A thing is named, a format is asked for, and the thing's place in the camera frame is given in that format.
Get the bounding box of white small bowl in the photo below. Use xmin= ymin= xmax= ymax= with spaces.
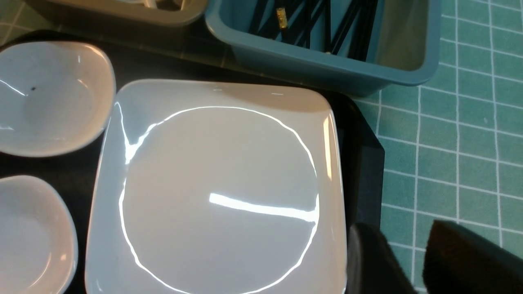
xmin=0 ymin=175 xmax=78 ymax=294
xmin=0 ymin=41 xmax=116 ymax=158

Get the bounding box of checkered teal tablecloth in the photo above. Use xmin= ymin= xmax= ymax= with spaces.
xmin=0 ymin=0 xmax=523 ymax=294

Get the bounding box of blue plastic chopstick bin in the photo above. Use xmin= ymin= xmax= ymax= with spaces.
xmin=204 ymin=0 xmax=443 ymax=96

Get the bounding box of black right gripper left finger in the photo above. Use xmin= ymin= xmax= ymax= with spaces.
xmin=346 ymin=222 xmax=416 ymax=294

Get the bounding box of large white square plate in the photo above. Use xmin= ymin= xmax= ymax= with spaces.
xmin=85 ymin=79 xmax=348 ymax=294

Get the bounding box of brown plastic spoon bin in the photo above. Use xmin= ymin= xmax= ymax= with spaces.
xmin=25 ymin=0 xmax=208 ymax=27

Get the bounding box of pile of black chopsticks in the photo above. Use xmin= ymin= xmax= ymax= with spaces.
xmin=247 ymin=0 xmax=380 ymax=62

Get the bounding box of black serving tray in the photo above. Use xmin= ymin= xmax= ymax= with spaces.
xmin=1 ymin=31 xmax=384 ymax=294

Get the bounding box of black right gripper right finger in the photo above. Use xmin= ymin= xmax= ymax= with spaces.
xmin=422 ymin=220 xmax=523 ymax=294

